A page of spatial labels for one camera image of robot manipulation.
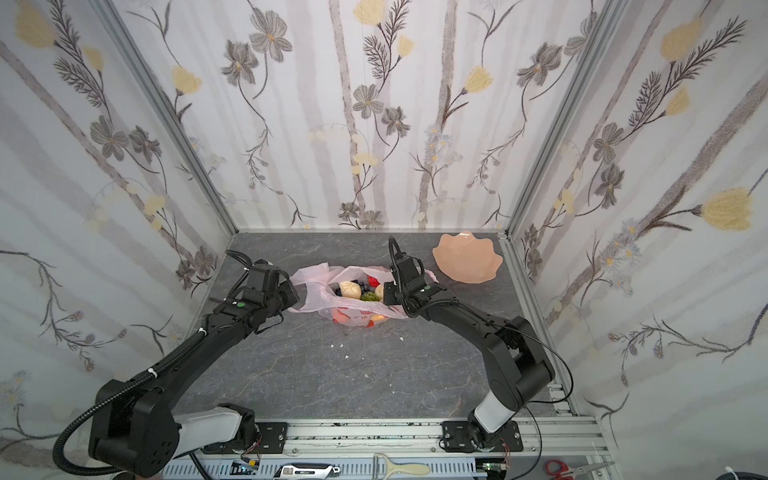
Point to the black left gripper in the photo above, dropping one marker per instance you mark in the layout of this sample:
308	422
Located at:
285	293

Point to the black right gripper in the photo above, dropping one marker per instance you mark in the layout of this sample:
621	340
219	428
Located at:
396	290

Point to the pink plastic bag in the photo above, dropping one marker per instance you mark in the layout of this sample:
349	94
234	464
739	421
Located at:
319	281

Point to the pink scalloped plate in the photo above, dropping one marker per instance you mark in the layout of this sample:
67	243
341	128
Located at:
467	259

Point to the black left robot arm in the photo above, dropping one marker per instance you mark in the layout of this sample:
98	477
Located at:
131	426

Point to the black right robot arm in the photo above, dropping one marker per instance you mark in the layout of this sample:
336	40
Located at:
516	365

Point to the dark fake grape bunch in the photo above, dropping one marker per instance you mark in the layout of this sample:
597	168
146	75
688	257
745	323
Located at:
365	287

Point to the cream fake pear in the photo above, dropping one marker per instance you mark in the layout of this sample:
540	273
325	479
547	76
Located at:
350	290

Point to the silver black utility knife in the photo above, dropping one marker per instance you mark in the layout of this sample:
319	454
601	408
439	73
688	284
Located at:
301	471

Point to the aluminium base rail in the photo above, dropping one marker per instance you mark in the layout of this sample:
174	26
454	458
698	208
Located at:
525	445

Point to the red handled scissors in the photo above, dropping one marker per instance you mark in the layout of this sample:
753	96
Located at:
558	469

